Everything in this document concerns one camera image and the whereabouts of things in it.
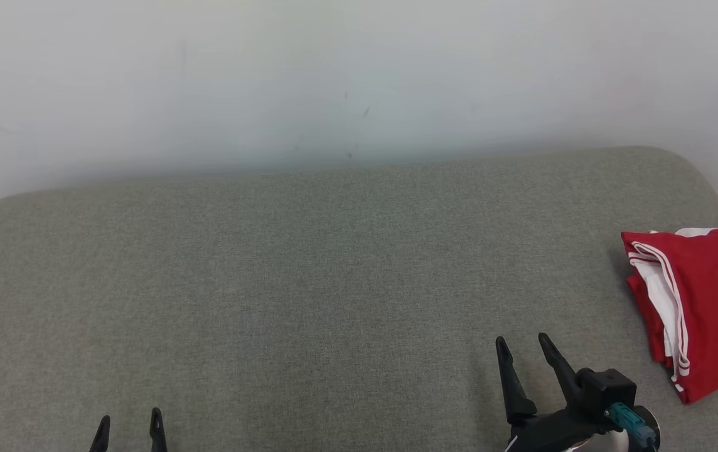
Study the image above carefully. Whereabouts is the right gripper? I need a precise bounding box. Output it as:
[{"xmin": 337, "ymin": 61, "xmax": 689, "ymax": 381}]
[{"xmin": 495, "ymin": 333, "xmax": 661, "ymax": 452}]

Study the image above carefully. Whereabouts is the red shorts white waistband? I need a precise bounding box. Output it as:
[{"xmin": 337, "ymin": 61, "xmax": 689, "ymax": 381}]
[{"xmin": 651, "ymin": 227, "xmax": 718, "ymax": 238}]

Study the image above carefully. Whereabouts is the red white basketball jersey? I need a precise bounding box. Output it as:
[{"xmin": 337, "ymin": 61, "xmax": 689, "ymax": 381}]
[{"xmin": 621, "ymin": 229, "xmax": 718, "ymax": 404}]

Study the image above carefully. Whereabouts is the teal cable connector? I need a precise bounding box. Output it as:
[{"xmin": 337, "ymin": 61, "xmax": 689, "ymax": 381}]
[{"xmin": 607, "ymin": 403, "xmax": 656, "ymax": 448}]

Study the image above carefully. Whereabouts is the grey fabric sofa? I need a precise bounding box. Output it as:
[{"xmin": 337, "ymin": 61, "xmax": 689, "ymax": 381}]
[{"xmin": 0, "ymin": 146, "xmax": 718, "ymax": 452}]

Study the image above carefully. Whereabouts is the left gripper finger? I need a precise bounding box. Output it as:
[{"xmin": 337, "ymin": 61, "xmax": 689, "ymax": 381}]
[
  {"xmin": 149, "ymin": 408, "xmax": 168, "ymax": 452},
  {"xmin": 89, "ymin": 414, "xmax": 110, "ymax": 452}
]

